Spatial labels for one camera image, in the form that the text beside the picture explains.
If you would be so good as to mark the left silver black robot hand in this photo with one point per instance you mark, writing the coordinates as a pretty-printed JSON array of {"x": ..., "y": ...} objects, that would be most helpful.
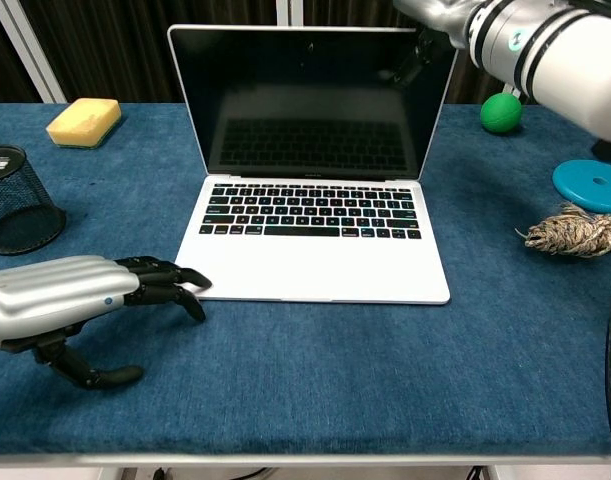
[{"x": 50, "y": 295}]

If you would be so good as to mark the blue round disc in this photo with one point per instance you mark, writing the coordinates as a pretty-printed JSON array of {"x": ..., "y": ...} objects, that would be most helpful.
[{"x": 585, "y": 190}]

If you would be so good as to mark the blue table cloth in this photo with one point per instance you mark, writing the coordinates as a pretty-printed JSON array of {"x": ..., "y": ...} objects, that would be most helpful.
[{"x": 305, "y": 380}]

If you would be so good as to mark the black mesh pen cup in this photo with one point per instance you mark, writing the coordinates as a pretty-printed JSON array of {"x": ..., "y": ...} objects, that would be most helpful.
[{"x": 15, "y": 205}]

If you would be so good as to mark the green ball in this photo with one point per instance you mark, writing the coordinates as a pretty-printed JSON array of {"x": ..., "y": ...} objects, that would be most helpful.
[{"x": 500, "y": 114}]

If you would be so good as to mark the bundle of jute twine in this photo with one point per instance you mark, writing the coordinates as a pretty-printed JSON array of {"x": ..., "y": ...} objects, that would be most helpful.
[{"x": 570, "y": 235}]

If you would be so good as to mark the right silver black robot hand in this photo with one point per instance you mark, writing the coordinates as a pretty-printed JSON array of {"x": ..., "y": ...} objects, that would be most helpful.
[{"x": 437, "y": 17}]

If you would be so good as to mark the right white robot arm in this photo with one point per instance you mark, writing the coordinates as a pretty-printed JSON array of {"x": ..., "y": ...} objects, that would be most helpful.
[{"x": 560, "y": 55}]

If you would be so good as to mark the yellow sponge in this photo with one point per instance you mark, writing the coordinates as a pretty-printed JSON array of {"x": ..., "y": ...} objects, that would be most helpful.
[{"x": 85, "y": 122}]

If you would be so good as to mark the white partition frame post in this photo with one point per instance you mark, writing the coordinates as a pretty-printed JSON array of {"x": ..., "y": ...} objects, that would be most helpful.
[
  {"x": 290, "y": 12},
  {"x": 30, "y": 55}
]

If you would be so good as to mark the white silver laptop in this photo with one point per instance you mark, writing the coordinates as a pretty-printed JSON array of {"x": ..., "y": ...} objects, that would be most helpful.
[{"x": 310, "y": 270}]

